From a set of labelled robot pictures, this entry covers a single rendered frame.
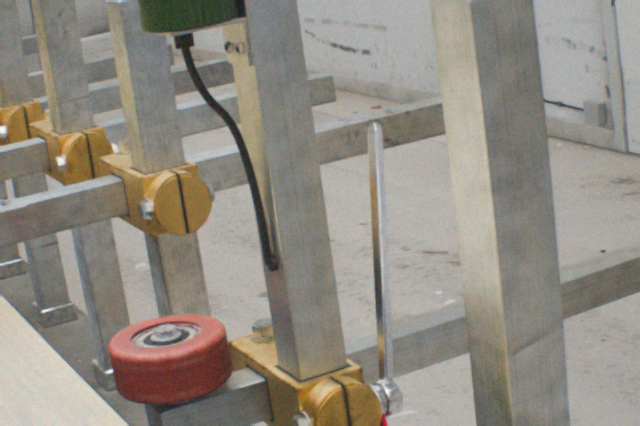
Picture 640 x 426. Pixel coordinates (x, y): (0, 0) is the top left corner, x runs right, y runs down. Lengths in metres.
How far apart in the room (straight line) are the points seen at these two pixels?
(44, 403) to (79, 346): 0.69
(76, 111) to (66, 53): 0.06
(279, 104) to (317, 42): 6.04
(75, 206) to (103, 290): 0.26
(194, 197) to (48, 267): 0.56
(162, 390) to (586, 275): 0.36
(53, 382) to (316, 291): 0.18
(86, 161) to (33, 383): 0.46
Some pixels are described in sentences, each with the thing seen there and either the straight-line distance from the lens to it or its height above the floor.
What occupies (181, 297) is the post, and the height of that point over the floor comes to 0.86.
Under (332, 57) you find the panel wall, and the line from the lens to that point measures 6.75.
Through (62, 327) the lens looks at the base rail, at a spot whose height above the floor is 0.70.
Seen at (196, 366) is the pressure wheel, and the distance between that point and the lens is 0.86.
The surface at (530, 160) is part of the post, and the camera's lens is 0.62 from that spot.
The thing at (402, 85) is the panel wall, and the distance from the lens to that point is 6.17.
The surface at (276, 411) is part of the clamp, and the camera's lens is 0.91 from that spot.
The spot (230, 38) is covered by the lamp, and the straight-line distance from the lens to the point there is 0.83.
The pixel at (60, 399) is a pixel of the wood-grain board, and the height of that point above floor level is 0.90.
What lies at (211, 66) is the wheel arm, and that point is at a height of 0.96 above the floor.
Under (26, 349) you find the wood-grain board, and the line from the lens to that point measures 0.93.
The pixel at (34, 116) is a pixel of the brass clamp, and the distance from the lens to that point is 1.52.
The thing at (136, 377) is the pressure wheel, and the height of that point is 0.89.
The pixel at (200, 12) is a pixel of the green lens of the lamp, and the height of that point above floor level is 1.12.
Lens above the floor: 1.20
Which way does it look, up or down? 15 degrees down
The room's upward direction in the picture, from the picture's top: 8 degrees counter-clockwise
